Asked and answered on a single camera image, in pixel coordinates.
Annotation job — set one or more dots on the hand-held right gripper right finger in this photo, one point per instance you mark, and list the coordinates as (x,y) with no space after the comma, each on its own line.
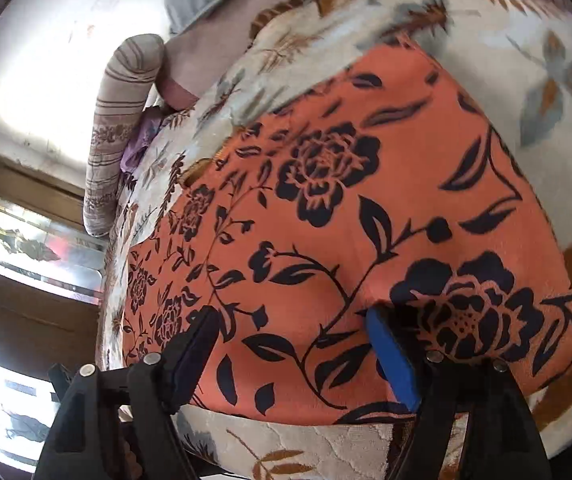
(395,355)

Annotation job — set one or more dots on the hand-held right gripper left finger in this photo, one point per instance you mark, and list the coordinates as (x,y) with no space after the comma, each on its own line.
(196,352)

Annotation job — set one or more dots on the orange floral shirt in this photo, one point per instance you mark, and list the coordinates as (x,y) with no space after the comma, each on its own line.
(316,260)

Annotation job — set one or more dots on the stained glass window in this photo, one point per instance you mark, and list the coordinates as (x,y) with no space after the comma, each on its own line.
(15,245)

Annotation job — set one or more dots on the purple cloth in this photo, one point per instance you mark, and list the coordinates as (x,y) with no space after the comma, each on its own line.
(138,145)

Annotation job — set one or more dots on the striped floral bolster pillow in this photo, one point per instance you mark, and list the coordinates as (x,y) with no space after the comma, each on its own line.
(115,135)

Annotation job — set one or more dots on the pink bed sheet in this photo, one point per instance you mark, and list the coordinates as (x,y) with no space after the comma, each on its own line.
(205,60)

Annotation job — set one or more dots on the leaf print quilt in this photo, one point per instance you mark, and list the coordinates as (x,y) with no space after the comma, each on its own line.
(516,35)

